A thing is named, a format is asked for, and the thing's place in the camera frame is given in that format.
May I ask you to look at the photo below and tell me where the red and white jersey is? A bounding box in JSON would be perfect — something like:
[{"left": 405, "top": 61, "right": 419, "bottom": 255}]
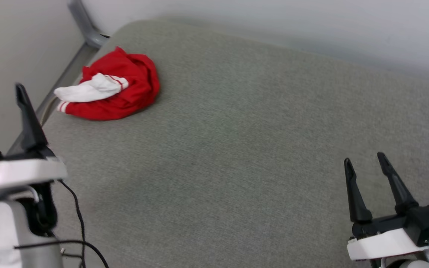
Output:
[{"left": 54, "top": 46, "right": 161, "bottom": 121}]

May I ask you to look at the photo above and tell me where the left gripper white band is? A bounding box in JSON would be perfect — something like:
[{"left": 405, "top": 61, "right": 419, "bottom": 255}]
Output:
[{"left": 0, "top": 83, "right": 68, "bottom": 195}]

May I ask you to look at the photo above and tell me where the thin black cable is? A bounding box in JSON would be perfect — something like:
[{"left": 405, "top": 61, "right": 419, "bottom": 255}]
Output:
[
  {"left": 0, "top": 240, "right": 109, "bottom": 268},
  {"left": 56, "top": 180, "right": 87, "bottom": 268}
]

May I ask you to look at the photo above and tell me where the grey fabric sofa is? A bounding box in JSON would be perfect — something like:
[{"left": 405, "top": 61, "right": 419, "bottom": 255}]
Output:
[{"left": 6, "top": 19, "right": 429, "bottom": 268}]

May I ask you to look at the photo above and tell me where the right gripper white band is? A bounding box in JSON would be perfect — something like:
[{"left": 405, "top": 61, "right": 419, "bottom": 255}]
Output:
[{"left": 344, "top": 152, "right": 429, "bottom": 262}]

